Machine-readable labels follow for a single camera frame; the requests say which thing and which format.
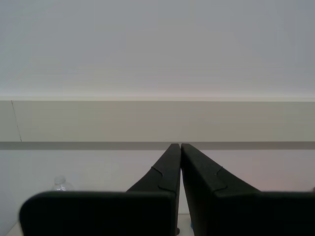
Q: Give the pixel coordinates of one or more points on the blue block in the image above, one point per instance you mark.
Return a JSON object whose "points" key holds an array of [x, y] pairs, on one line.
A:
{"points": [[191, 225]]}

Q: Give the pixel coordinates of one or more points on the clear plastic water bottle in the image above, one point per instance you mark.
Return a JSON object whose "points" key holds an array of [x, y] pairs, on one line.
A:
{"points": [[61, 185]]}

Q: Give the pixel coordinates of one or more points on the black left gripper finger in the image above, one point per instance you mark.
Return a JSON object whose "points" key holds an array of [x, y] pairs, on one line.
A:
{"points": [[246, 214], [98, 214]]}

